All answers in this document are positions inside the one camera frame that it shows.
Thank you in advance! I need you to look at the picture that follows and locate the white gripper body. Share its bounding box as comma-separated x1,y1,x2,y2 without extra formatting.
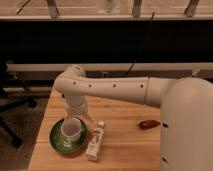
65,96,94,122

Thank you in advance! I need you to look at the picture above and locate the white ceramic cup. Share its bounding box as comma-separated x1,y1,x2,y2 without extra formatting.
61,118,82,142

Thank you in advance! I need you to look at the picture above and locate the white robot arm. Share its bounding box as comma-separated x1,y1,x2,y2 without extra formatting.
54,65,213,171

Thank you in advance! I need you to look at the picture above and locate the green ceramic bowl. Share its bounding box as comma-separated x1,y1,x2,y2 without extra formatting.
49,119,88,155

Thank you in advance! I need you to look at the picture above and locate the small white bottle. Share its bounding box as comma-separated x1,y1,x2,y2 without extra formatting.
86,121,105,161

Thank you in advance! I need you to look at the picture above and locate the dark red chili pepper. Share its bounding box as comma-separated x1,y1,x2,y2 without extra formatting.
137,120,160,130

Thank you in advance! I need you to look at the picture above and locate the black cable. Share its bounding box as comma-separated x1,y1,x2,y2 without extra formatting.
122,11,156,77

